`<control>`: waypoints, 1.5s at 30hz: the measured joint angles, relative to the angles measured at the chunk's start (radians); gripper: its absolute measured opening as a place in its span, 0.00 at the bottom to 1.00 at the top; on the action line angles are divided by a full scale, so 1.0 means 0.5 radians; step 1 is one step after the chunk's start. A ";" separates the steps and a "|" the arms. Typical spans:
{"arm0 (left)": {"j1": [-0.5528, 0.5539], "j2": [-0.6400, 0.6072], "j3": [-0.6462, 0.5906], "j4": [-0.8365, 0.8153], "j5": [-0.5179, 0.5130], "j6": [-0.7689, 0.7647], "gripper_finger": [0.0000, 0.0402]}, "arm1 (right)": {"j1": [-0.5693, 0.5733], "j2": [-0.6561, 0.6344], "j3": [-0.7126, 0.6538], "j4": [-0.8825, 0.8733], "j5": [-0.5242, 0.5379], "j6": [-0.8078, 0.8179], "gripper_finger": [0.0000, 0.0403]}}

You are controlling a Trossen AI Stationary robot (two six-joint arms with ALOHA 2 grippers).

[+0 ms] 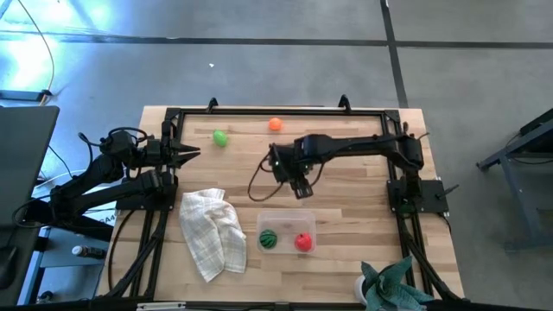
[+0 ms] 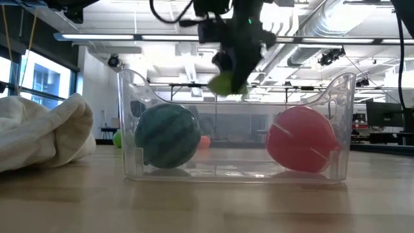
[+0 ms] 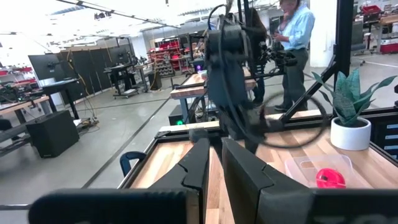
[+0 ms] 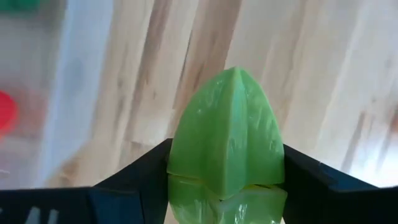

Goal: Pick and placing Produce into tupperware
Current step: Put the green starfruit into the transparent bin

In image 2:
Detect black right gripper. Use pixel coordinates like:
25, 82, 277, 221
212, 0, 278, 94

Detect light green toy cabbage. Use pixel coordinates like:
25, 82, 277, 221
207, 71, 249, 97

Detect orange toy fruit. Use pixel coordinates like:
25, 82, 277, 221
197, 135, 212, 150

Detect striped toy watermelon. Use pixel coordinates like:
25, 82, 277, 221
134, 103, 202, 170

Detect clear plastic container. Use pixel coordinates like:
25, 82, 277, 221
116, 69, 356, 184

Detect smooth green toy fruit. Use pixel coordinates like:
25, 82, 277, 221
112, 129, 124, 149

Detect black ceiling spotlight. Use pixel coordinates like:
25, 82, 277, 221
107, 54, 121, 68

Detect long ceiling light strip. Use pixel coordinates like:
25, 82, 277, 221
53, 32, 414, 45

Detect black computer monitor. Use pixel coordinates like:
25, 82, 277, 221
365, 100, 404, 128

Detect white checked cloth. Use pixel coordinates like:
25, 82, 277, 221
0, 93, 97, 173

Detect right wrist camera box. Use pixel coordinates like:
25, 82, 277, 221
197, 17, 229, 45

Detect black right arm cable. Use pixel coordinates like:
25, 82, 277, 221
148, 0, 201, 27

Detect silver ventilation duct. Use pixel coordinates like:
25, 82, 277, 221
286, 0, 350, 67

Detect black ceiling camera cluster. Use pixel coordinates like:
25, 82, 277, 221
318, 47, 346, 67

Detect hanging black cable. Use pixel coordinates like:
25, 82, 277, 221
395, 12, 407, 109

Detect window with dark frame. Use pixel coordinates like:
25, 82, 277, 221
0, 48, 78, 109

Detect yellow hanging cord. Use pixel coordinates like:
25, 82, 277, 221
19, 9, 38, 94

